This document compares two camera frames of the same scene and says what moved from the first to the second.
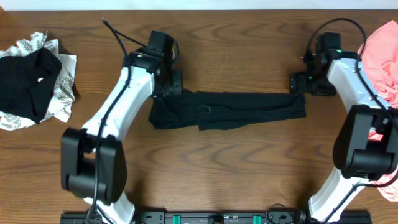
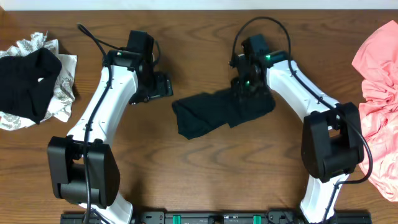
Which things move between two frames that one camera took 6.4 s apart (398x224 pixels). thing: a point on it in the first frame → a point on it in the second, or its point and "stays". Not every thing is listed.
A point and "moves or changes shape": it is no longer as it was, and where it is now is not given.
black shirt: [182, 108] moves or changes shape
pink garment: [379, 50] stays
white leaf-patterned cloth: [63, 96] stays
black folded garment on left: [27, 83] stays
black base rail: [219, 217] stays
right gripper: [298, 83] → [249, 93]
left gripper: [171, 88] → [162, 86]
